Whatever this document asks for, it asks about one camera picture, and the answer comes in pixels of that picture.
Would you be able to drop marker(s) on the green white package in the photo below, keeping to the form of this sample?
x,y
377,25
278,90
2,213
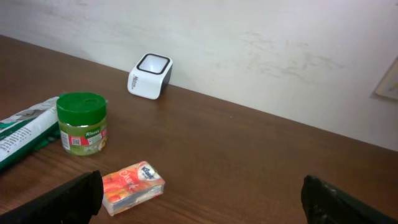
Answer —
x,y
28,131

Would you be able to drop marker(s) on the white barcode scanner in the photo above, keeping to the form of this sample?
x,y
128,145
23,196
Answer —
x,y
150,76

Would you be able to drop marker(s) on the orange Kleenex tissue pack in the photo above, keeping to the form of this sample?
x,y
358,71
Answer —
x,y
131,186

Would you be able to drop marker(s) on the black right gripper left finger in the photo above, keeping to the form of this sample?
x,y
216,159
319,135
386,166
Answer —
x,y
73,202

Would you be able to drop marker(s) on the green lid seasoning jar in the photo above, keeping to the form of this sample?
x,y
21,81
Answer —
x,y
82,122

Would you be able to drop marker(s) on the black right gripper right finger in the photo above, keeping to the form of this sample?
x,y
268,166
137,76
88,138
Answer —
x,y
324,203

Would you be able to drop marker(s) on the paper on wall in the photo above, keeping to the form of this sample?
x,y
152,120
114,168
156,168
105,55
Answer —
x,y
387,87

